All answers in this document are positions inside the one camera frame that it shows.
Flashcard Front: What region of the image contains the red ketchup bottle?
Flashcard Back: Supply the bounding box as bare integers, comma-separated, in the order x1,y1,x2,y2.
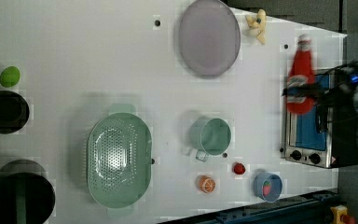
286,35,315,115

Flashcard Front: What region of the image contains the green utensil in container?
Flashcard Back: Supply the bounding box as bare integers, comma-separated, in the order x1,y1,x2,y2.
16,179,26,224

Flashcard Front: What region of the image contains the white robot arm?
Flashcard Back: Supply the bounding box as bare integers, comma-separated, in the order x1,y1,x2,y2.
282,62,358,158

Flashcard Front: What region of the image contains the green lime toy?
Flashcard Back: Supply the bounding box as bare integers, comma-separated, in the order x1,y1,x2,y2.
0,66,21,88

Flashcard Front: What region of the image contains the grey round plate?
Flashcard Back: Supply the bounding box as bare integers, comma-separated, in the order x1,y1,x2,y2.
178,0,241,77

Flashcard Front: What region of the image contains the green perforated colander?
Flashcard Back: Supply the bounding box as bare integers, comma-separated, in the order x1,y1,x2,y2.
87,104,152,209

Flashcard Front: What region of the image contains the peeled toy banana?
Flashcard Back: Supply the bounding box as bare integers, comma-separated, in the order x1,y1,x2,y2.
245,9,267,45

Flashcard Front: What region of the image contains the strawberry toy in bowl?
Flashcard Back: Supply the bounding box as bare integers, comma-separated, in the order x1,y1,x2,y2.
262,181,271,197

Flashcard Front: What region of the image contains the large black cylinder container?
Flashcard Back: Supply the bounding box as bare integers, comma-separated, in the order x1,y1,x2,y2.
0,159,56,224

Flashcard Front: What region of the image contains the blue bowl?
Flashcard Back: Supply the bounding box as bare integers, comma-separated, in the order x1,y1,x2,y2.
254,172,282,203

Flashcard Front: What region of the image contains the green mug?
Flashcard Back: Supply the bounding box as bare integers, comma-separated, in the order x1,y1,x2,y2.
189,117,231,162

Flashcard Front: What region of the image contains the small red strawberry toy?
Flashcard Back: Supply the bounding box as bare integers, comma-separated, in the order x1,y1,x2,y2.
233,162,246,175

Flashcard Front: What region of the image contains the orange slice toy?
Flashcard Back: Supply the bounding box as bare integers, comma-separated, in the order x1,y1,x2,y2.
198,175,216,194

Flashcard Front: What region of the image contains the small black cylinder container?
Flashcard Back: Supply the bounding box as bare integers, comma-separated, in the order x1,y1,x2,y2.
0,91,30,134

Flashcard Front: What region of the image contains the yellow emergency stop box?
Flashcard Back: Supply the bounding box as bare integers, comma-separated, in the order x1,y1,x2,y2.
330,205,356,224

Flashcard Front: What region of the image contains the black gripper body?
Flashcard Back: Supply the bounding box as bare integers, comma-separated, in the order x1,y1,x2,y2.
315,62,358,131

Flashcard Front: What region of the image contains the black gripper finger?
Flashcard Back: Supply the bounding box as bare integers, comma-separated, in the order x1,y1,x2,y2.
282,83,323,99

